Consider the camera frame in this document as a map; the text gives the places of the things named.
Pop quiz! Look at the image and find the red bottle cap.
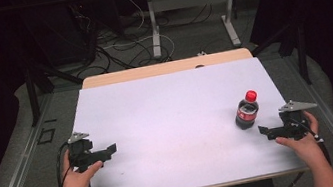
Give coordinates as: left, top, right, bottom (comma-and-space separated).
243, 88, 259, 104

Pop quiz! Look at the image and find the black equipment cabinet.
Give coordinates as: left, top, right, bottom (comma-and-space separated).
21, 0, 102, 72

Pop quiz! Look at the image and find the person's left hand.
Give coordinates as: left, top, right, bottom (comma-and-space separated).
56, 144, 107, 187

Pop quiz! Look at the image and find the white floor cable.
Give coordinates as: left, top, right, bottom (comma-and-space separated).
95, 0, 178, 71

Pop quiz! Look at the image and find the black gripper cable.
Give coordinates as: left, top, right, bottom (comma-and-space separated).
289, 111, 333, 172
48, 140, 77, 187

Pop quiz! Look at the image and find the tangle of black floor cables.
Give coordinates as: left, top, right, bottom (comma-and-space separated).
67, 1, 222, 79

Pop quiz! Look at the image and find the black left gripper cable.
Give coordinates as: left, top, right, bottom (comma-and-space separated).
48, 140, 77, 187

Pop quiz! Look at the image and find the wooden table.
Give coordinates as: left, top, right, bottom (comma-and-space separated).
60, 41, 311, 187

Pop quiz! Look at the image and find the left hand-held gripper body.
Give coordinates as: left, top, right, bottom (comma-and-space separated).
64, 128, 102, 175

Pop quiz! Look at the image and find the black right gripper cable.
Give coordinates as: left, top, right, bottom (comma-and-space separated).
289, 111, 333, 172

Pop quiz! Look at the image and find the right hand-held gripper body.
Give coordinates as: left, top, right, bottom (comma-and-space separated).
270, 95, 323, 145

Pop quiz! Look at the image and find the black metal stand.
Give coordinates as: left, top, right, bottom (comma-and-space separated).
22, 58, 89, 128
247, 19, 315, 94

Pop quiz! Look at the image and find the cola bottle with red label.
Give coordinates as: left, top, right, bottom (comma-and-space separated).
232, 97, 264, 132

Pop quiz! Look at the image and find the person's right hand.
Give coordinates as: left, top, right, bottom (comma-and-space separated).
271, 108, 329, 175

